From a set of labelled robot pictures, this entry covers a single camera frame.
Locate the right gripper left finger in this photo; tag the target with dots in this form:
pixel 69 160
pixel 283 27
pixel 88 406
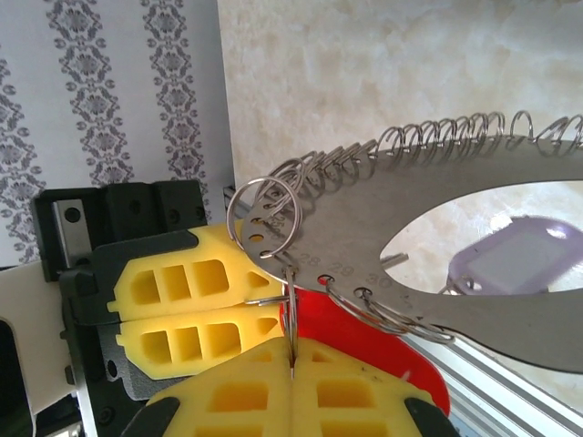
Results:
pixel 237 400

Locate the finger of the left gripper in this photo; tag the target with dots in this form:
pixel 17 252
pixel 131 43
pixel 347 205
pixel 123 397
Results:
pixel 191 359
pixel 182 255

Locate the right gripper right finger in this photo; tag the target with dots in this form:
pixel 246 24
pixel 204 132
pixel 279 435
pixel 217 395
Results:
pixel 346 400

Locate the red plastic key tag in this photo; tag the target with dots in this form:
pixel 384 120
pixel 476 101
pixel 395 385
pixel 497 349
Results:
pixel 319 323

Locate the purple plastic key tag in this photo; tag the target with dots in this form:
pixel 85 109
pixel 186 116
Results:
pixel 501 255

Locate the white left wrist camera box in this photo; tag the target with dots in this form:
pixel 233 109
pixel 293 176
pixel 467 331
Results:
pixel 27 296

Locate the thin aluminium wall-foot rail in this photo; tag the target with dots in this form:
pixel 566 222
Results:
pixel 227 91

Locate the aluminium side frame rail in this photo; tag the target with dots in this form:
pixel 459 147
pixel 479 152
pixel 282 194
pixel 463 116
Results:
pixel 510 409

